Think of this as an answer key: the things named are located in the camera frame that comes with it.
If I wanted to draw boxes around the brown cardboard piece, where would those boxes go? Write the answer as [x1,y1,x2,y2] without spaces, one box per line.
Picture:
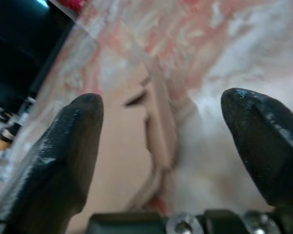
[70,62,183,234]

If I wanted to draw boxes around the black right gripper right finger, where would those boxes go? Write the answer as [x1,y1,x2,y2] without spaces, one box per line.
[221,87,293,215]

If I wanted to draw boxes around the black TV console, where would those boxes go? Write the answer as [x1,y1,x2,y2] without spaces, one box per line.
[0,0,78,113]

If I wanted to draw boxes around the red-edged marble table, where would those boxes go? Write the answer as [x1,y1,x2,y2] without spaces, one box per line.
[0,0,293,234]

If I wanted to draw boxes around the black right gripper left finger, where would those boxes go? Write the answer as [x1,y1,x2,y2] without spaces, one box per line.
[0,93,105,234]

